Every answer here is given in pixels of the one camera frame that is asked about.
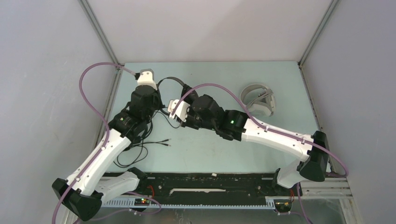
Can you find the black cable with two plugs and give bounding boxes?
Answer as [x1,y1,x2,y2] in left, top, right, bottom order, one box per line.
[113,139,171,168]

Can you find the aluminium frame rail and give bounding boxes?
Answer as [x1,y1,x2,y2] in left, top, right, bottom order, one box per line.
[77,0,124,140]

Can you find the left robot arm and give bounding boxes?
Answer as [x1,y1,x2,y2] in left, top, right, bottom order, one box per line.
[52,84,162,221]

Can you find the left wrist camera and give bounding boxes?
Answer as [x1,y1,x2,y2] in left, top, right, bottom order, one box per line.
[135,69,158,90]

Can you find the white headphones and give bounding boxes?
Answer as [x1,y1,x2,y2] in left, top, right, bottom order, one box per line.
[239,84,276,117]

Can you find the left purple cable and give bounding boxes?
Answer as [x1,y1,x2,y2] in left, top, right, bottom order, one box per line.
[51,62,138,224]

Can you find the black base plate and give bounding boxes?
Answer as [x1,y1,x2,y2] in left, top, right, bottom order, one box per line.
[118,167,302,206]

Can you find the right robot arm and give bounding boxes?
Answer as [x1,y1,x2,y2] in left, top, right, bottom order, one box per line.
[167,95,328,195]

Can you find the black headphones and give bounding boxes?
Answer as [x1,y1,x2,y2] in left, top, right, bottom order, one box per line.
[157,77,192,116]

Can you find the white cable duct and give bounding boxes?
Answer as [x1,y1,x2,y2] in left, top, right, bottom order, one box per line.
[101,197,275,210]

